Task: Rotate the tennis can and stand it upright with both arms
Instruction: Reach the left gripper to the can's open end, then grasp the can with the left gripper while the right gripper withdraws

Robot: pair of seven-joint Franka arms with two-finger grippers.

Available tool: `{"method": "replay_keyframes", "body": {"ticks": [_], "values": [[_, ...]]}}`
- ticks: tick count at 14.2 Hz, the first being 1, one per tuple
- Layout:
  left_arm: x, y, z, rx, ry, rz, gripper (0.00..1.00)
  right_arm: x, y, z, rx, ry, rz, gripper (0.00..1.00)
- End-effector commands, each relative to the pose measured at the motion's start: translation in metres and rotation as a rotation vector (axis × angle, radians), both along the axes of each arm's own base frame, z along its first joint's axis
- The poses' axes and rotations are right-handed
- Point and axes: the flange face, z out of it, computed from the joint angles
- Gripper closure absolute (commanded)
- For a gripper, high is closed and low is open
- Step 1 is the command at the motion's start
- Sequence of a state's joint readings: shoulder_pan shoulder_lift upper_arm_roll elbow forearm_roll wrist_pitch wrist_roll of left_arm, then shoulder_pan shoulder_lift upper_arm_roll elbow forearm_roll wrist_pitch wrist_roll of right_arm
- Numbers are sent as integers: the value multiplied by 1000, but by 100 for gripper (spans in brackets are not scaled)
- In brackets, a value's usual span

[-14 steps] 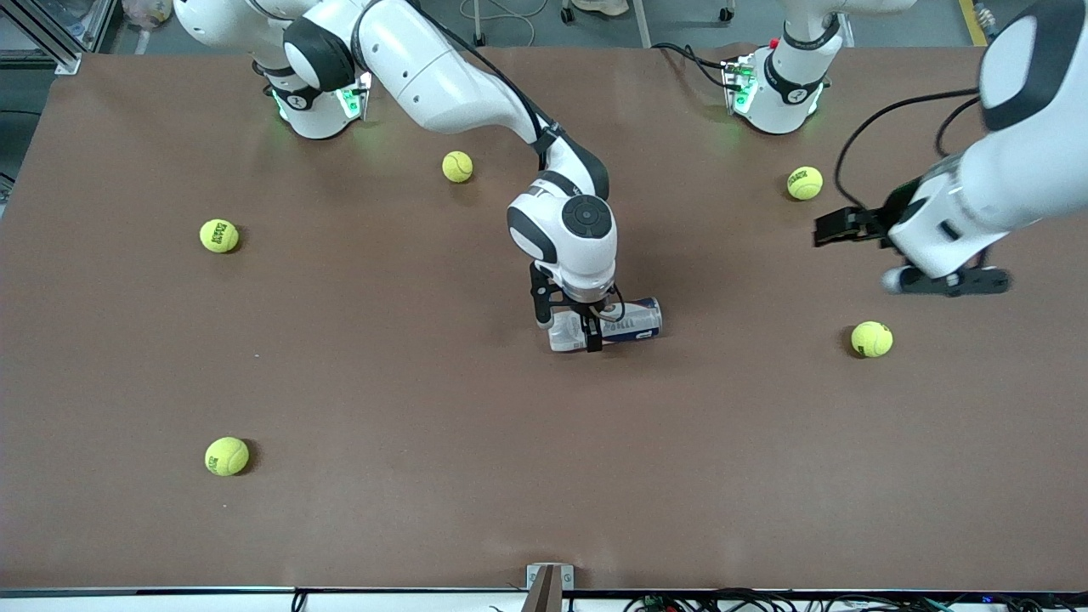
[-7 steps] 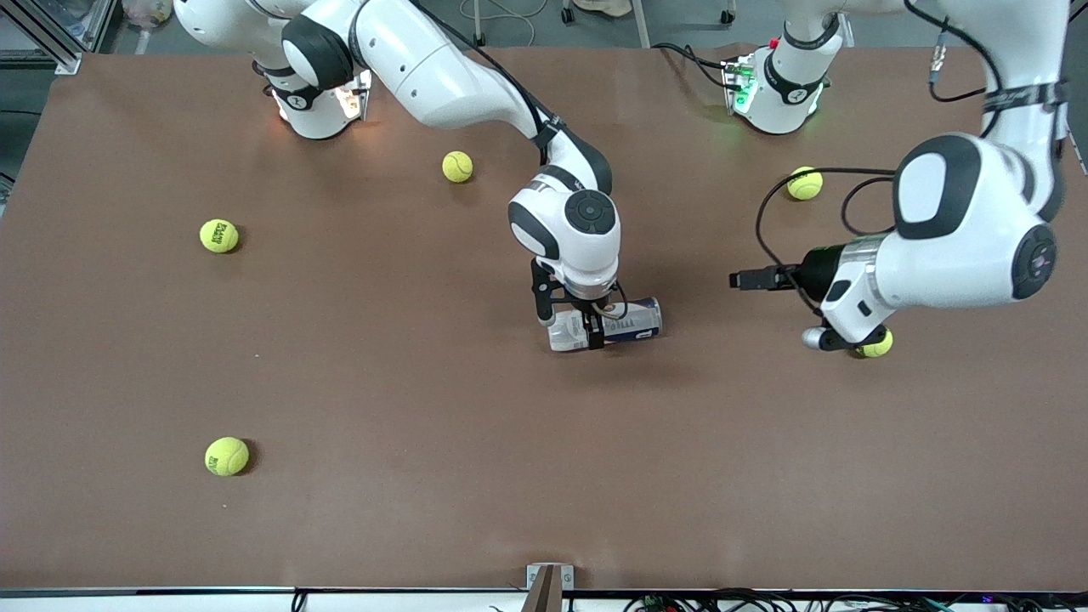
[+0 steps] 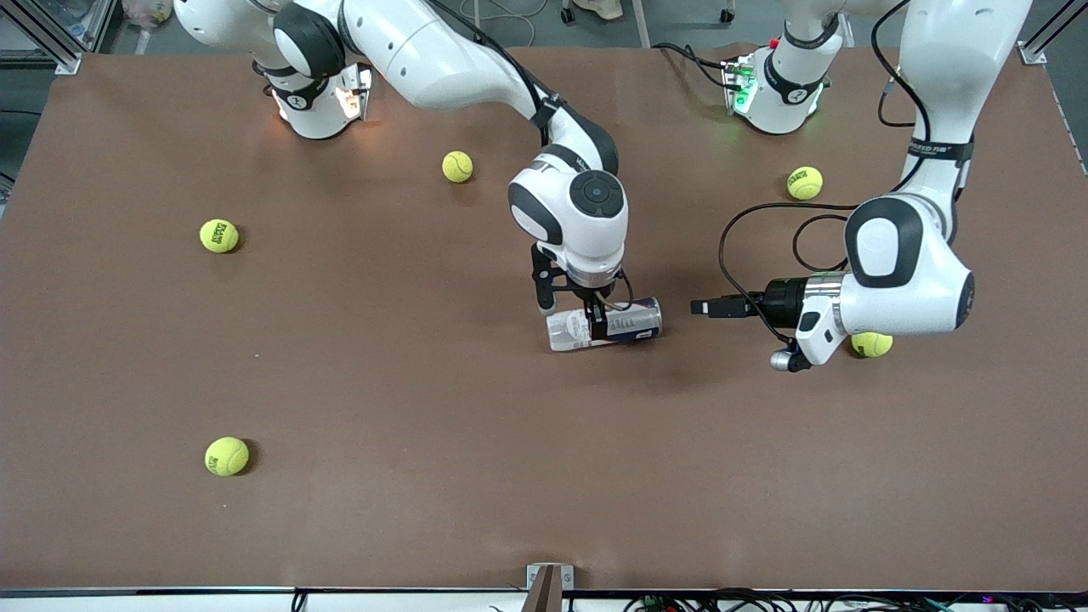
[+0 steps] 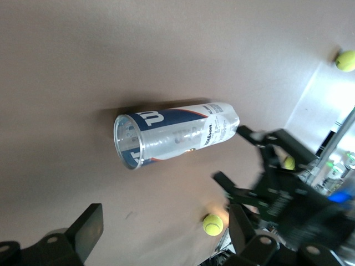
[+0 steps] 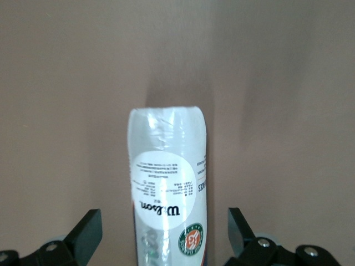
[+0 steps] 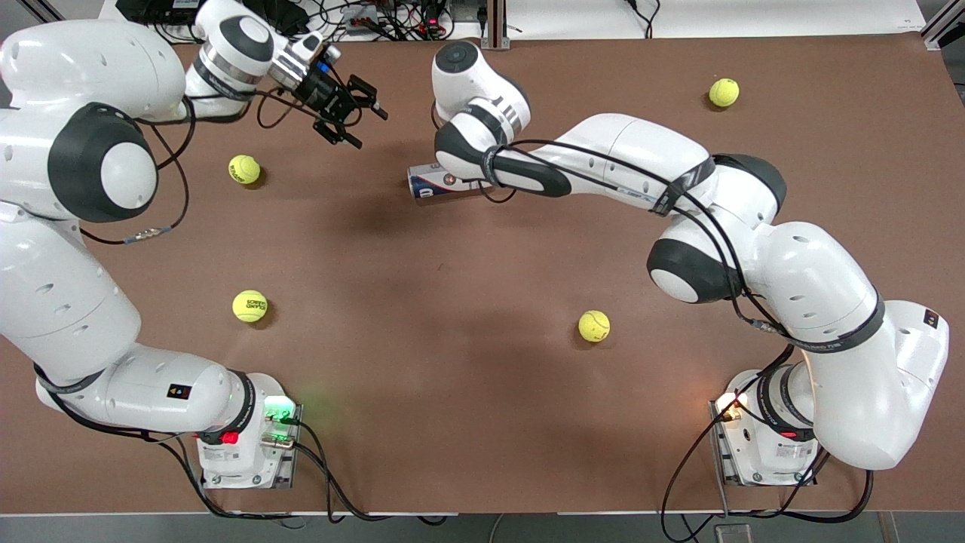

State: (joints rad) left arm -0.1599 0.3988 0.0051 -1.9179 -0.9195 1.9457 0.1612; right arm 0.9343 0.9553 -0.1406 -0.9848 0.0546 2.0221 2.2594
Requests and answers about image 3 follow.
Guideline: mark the clear tennis ball can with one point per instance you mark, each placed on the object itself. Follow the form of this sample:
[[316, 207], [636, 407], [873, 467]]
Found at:
[[633, 321]]

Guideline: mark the yellow-green tennis ball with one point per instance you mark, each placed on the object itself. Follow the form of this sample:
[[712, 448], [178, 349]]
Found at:
[[804, 183], [219, 235], [227, 456], [875, 346], [457, 167]]

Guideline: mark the grey metal edge bracket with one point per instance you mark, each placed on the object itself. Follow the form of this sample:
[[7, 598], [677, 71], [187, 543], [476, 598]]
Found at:
[[534, 576]]

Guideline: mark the rolling chair base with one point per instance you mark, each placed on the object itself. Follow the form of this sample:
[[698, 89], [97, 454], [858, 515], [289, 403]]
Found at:
[[643, 25]]

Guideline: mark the aluminium corner profile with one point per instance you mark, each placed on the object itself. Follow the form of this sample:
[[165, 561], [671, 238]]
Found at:
[[1033, 55]]

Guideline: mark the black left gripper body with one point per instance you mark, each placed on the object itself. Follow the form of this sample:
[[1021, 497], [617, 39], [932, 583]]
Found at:
[[783, 302]]

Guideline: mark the clear plastic bag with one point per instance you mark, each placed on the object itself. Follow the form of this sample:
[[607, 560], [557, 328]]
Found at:
[[149, 10]]

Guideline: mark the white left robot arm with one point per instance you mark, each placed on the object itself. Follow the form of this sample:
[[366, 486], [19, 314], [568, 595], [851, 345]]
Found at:
[[926, 297]]

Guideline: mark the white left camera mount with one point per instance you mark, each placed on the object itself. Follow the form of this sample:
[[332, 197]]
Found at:
[[818, 340]]

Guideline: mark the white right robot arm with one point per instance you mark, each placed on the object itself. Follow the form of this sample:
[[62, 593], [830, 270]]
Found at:
[[425, 51]]

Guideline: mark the aluminium frame profile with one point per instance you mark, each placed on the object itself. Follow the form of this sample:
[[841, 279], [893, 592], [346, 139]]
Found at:
[[51, 42]]

